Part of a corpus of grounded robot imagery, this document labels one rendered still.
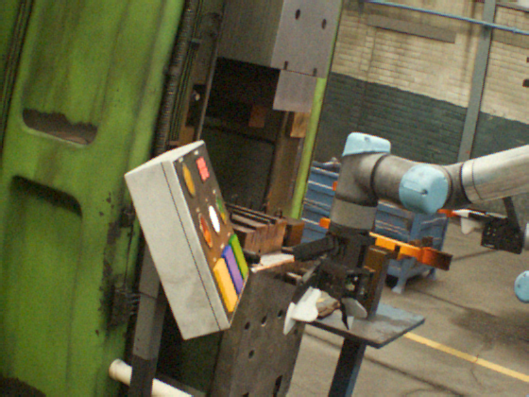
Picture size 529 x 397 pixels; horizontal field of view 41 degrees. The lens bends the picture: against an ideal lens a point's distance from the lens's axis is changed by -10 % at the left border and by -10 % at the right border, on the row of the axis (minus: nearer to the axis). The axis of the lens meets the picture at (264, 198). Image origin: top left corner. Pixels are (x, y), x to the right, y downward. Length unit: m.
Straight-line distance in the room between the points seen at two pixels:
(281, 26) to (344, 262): 0.65
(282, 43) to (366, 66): 8.81
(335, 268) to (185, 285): 0.25
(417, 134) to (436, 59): 1.07
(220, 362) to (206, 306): 0.67
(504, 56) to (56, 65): 8.23
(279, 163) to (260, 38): 0.54
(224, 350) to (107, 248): 0.41
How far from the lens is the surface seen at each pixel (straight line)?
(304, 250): 1.36
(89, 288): 1.71
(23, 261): 1.94
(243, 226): 1.87
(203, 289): 1.20
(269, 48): 1.73
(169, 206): 1.18
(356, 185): 1.25
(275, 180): 2.18
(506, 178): 1.24
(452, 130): 9.87
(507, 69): 9.65
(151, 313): 1.40
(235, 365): 1.85
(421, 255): 2.11
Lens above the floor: 1.37
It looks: 10 degrees down
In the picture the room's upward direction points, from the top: 12 degrees clockwise
